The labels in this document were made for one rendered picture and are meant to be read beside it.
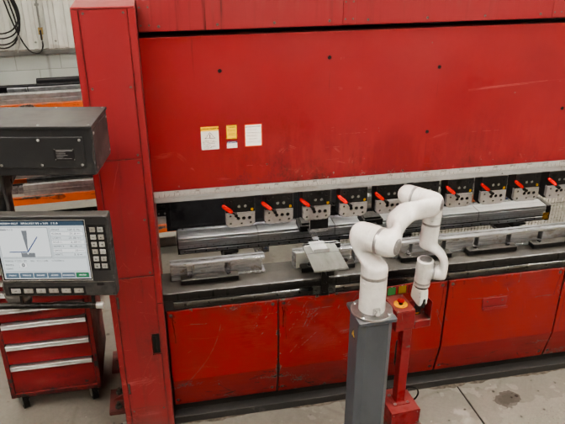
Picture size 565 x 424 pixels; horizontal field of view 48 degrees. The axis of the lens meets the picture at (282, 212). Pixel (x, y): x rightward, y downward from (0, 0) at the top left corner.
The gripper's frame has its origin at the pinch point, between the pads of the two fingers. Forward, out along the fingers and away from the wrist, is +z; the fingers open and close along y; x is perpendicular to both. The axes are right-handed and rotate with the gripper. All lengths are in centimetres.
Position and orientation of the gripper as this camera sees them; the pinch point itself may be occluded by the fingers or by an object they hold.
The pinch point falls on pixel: (417, 308)
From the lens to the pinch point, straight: 350.0
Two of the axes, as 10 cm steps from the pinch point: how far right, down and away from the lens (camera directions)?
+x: 9.6, -1.2, 2.5
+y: 2.8, 4.9, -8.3
